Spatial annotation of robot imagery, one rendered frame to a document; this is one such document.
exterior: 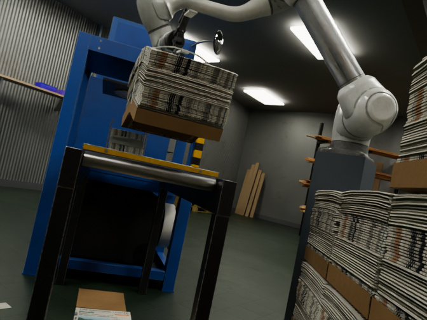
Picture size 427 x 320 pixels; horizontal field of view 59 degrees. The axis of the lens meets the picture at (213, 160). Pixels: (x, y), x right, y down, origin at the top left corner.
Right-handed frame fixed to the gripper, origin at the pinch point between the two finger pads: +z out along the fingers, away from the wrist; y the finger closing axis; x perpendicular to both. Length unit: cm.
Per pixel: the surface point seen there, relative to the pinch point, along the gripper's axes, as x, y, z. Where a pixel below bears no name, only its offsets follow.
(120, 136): -10, 45, -192
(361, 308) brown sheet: -20, 62, 83
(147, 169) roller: 7, 50, 10
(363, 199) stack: -25, 43, 73
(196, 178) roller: -10, 50, 11
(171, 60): 8.6, 15.9, 21.2
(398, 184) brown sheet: -18, 39, 86
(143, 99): 14.2, 29.0, 18.7
